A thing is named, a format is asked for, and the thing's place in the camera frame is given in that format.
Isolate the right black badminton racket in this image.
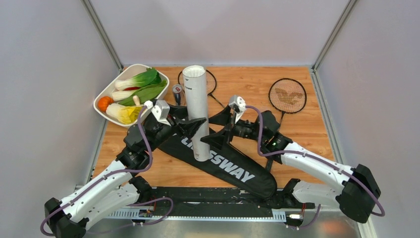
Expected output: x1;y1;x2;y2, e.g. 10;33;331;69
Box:
265;77;308;173

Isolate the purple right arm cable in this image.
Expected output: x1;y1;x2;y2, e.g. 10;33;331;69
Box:
244;105;385;229

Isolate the black badminton racket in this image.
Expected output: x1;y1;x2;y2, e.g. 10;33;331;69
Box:
177;70;225;108
265;77;308;173

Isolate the white shuttlecock tube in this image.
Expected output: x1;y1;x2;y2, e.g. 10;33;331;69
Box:
182;65;210;162

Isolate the green bok choy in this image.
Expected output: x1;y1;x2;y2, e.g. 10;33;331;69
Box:
110;80;167;106
114;67;161;91

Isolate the yellow napa cabbage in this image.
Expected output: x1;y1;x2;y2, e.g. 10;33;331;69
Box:
105;103;143;124

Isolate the black Crossway racket bag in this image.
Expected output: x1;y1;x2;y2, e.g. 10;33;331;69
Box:
158;134;277;199

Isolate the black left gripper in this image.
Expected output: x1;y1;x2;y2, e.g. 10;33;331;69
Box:
145;102;207;153

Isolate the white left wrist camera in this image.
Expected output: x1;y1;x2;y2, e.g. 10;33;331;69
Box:
142;100;171;125

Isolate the silver blue drink can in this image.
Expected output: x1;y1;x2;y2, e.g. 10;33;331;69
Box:
172;84;186;106

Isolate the red chili pepper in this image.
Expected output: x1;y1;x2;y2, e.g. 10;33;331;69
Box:
124;87;140;91

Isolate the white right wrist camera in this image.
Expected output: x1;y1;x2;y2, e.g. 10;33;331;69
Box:
228;95;246;124

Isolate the green bok choy lower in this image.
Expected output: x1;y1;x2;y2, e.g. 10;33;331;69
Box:
110;80;167;106

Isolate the left aluminium frame post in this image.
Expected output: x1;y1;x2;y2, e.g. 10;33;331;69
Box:
81;0;124;72

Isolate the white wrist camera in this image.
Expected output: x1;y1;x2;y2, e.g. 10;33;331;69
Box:
142;100;171;125
228;95;246;124

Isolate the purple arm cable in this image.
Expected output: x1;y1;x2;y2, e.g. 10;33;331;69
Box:
40;105;174;237
244;105;385;229

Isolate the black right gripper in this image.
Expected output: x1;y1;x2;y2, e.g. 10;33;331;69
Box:
201;104;266;150

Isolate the white oval vegetable basket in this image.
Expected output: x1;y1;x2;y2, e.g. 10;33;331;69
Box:
93;64;170;128

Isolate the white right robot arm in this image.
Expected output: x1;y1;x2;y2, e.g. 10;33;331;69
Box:
201;106;385;223

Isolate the beige mushroom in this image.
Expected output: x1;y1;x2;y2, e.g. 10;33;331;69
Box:
132;95;142;107

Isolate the aluminium frame post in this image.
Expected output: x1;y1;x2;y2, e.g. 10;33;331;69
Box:
312;0;359;72
81;0;124;72

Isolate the green bok choy top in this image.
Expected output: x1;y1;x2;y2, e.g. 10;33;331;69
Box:
114;67;161;91

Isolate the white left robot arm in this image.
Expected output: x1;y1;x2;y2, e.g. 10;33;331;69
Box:
40;105;208;238

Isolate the orange tangerine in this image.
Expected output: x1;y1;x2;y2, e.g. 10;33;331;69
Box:
97;96;114;112

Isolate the right aluminium frame post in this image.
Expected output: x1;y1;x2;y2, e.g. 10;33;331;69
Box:
312;0;359;72

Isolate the left black badminton racket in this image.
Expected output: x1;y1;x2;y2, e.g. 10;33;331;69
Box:
177;70;225;108

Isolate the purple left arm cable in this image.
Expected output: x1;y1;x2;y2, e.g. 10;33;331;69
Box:
40;105;174;237

